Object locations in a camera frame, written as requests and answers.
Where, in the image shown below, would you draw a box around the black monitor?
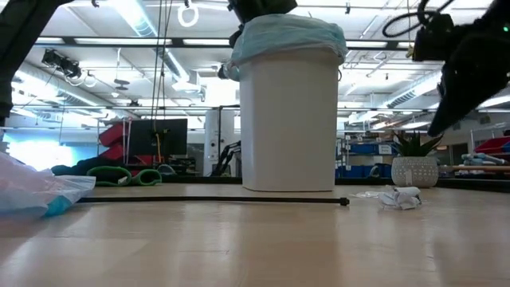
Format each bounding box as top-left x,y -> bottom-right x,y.
127,118 -> 188,157

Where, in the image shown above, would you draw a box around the red angular object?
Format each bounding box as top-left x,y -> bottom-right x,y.
98,121 -> 156,167

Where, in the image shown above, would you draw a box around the light blue trash bag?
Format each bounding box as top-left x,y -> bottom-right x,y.
222,14 -> 348,83

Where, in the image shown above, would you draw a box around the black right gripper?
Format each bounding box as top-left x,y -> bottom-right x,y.
426,23 -> 510,138

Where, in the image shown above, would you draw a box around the hanging black cables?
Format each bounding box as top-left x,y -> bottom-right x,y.
150,0 -> 175,120

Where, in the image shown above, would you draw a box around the green hose ring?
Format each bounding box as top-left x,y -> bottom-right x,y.
131,168 -> 163,187
86,166 -> 132,187

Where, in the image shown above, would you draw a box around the dark cloth heap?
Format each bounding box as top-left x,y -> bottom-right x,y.
50,155 -> 120,177

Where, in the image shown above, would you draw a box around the white paper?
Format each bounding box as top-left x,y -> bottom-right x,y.
376,185 -> 422,211

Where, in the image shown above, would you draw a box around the wooden background table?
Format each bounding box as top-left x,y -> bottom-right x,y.
437,164 -> 510,173

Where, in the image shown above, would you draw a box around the red storage bin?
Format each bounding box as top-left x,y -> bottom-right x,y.
473,136 -> 510,155

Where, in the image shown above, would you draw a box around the black ceiling fixture cluster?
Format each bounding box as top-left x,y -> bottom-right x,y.
41,48 -> 83,79

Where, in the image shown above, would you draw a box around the white trash bag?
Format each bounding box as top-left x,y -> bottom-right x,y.
0,151 -> 96,219

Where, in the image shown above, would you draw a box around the blue labelled storage bin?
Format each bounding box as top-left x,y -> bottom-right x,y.
346,142 -> 399,155

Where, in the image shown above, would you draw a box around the black table edge rail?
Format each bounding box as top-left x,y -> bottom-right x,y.
161,175 -> 510,193

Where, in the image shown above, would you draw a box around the pale blue cloth roll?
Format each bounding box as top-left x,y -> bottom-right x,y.
461,152 -> 510,167

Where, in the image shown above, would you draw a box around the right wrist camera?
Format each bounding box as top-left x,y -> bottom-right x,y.
412,14 -> 455,63

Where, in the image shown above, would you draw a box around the flat clear plastic scrap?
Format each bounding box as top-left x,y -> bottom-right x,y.
349,190 -> 383,199

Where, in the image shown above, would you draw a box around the white hanging ring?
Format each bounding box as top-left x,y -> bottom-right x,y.
177,2 -> 199,28

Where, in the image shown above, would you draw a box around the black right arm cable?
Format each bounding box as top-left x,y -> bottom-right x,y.
382,0 -> 457,39

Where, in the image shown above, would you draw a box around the long black zip tie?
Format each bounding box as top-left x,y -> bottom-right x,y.
77,195 -> 351,207

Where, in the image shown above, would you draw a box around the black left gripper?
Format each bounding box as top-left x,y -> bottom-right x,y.
226,0 -> 298,49

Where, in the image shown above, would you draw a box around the white plastic trash can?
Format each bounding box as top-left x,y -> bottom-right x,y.
238,47 -> 339,192

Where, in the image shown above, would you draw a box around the succulent in white pot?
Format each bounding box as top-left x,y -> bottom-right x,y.
390,131 -> 445,189

